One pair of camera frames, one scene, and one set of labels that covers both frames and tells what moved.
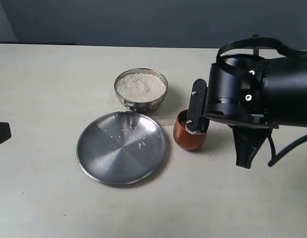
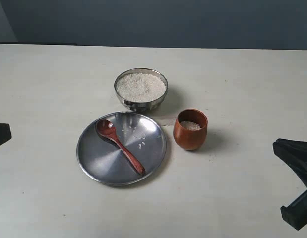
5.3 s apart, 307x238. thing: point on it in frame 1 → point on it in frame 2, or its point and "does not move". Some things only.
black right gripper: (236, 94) → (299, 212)
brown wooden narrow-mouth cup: (184, 139) does not move
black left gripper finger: (2, 132) does not move
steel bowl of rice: (141, 89) does not move
